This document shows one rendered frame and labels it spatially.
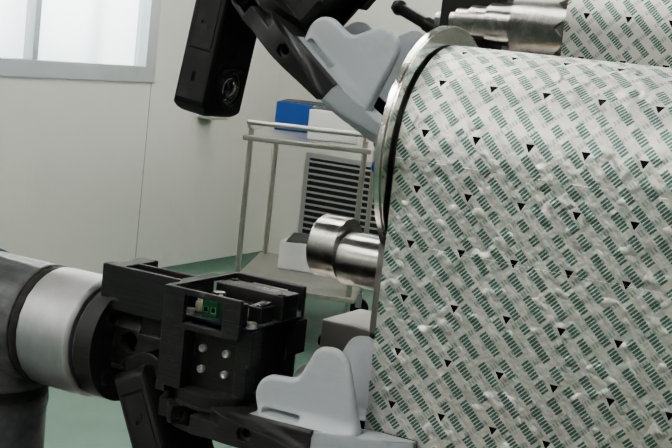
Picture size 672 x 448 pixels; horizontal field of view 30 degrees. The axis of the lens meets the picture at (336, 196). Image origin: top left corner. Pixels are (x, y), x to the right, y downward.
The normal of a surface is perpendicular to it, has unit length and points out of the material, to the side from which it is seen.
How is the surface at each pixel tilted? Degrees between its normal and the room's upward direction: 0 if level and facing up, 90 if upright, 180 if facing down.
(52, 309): 61
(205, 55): 88
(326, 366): 90
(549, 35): 99
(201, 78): 88
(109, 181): 90
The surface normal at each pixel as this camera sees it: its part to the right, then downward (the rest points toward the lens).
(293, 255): -0.23, 0.09
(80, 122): 0.87, 0.15
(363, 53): -0.49, 0.04
